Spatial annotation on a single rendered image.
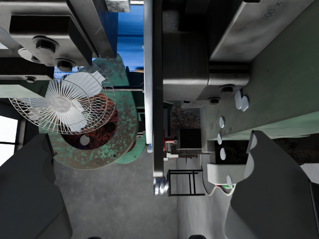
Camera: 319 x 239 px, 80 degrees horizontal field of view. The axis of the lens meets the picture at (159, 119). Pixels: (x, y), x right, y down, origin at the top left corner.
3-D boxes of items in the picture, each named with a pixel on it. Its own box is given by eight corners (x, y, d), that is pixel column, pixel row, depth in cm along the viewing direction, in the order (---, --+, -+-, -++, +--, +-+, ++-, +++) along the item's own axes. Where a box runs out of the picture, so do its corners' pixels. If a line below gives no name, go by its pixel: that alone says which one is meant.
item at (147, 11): (153, 59, 51) (150, 59, 50) (153, -105, 25) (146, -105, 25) (153, 170, 38) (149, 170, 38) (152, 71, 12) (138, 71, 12)
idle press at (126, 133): (252, 172, 152) (28, 173, 147) (213, 162, 250) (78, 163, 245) (239, -2, 174) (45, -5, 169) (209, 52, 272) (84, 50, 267)
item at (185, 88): (269, 177, 21) (148, 178, 21) (224, 168, 35) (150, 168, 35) (249, -15, 26) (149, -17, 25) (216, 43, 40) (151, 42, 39)
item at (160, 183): (205, 196, 291) (153, 196, 289) (198, 196, 333) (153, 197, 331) (202, 169, 306) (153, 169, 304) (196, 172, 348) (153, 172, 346)
